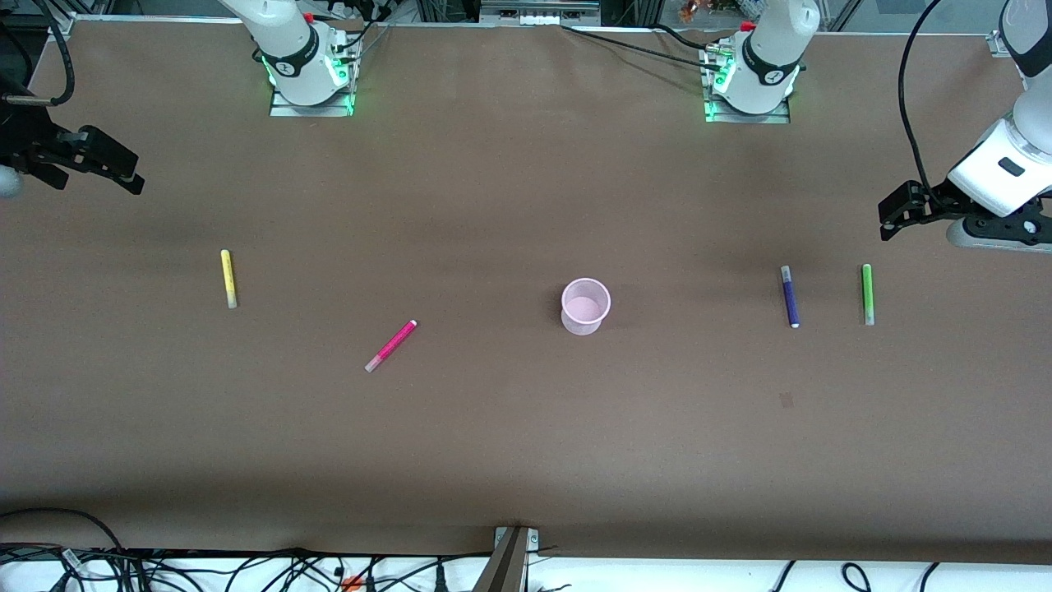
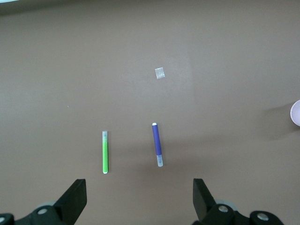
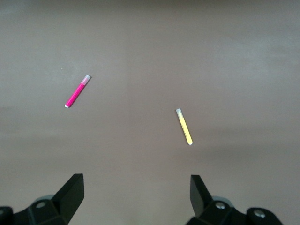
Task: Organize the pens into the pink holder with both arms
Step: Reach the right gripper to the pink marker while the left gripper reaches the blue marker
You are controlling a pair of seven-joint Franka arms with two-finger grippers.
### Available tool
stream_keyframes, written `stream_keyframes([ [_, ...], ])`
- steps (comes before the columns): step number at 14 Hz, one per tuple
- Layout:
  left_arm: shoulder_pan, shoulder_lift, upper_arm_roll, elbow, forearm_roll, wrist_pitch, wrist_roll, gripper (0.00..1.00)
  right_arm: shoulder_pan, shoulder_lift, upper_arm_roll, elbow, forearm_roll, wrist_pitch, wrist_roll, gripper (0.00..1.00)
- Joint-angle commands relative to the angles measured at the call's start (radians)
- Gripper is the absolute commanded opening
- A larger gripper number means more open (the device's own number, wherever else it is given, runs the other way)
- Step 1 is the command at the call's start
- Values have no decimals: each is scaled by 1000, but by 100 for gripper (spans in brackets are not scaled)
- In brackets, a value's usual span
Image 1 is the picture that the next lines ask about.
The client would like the purple marker pen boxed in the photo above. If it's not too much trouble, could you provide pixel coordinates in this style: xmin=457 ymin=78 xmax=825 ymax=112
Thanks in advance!
xmin=780 ymin=265 xmax=801 ymax=330

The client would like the pink highlighter pen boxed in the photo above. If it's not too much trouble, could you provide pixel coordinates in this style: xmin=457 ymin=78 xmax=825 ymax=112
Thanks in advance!
xmin=364 ymin=319 xmax=418 ymax=374

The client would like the pink plastic cup holder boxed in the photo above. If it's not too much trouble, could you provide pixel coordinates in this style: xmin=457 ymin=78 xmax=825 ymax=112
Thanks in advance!
xmin=561 ymin=278 xmax=612 ymax=336

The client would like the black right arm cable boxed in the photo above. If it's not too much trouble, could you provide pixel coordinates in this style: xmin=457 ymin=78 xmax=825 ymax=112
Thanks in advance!
xmin=0 ymin=0 xmax=76 ymax=108

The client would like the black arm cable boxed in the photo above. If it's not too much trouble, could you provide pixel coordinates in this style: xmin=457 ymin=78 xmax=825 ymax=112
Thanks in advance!
xmin=0 ymin=0 xmax=76 ymax=108
xmin=897 ymin=0 xmax=946 ymax=198

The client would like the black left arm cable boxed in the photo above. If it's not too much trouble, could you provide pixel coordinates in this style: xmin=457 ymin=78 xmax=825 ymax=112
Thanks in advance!
xmin=897 ymin=0 xmax=946 ymax=198

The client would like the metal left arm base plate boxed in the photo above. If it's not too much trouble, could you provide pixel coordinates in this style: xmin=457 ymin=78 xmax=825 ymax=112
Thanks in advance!
xmin=702 ymin=41 xmax=793 ymax=125

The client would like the black cable across table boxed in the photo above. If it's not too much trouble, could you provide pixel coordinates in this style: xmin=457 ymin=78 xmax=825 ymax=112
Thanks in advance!
xmin=561 ymin=23 xmax=728 ymax=68

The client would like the black looped floor cable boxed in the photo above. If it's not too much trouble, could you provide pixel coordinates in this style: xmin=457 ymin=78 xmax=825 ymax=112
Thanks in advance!
xmin=0 ymin=507 xmax=126 ymax=562

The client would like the metal frame rail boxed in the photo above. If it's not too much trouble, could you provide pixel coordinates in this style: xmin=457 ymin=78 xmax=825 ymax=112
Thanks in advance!
xmin=479 ymin=0 xmax=602 ymax=27

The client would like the metal table edge bracket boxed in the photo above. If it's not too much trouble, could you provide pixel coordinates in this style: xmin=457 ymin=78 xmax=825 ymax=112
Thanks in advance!
xmin=473 ymin=525 xmax=542 ymax=592

